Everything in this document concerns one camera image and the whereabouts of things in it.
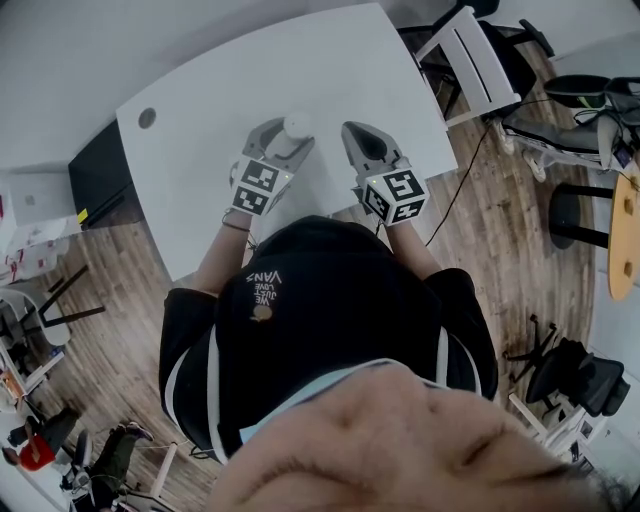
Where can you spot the black wristband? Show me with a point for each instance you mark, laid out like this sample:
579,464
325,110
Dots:
235,227

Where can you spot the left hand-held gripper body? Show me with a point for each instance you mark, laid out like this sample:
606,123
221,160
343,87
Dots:
260,185

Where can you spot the black cabinet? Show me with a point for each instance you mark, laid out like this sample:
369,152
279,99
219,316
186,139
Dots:
102,175

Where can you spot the white plastic chair black legs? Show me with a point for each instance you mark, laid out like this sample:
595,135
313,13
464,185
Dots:
25,310

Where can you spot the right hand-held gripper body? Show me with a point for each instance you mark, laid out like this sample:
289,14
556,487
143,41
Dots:
395,197

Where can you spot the white plastic cylinder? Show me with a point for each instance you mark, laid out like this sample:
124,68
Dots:
297,122

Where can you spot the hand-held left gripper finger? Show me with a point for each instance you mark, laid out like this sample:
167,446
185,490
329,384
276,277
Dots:
296,159
255,142

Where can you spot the black round chair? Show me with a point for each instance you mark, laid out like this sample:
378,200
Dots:
575,90

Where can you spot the white workbench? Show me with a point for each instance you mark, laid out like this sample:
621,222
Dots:
22,375

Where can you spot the person's black t-shirt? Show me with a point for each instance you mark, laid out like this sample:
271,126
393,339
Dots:
325,345

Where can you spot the person's left forearm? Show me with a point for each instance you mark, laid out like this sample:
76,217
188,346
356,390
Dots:
220,255

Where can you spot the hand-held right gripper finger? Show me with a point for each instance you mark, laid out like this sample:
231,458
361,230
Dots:
384,147
354,155

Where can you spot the person's face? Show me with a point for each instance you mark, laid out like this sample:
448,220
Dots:
400,450

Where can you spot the light blue face mask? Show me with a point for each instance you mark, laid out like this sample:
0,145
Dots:
280,407

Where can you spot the black office chair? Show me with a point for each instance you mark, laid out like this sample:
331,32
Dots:
585,380
515,55

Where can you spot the person's right forearm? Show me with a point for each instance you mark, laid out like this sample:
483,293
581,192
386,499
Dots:
412,247

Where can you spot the white shelf rack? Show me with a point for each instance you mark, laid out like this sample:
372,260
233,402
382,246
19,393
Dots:
565,430

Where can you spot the white wooden chair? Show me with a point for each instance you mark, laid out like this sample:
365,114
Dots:
477,65

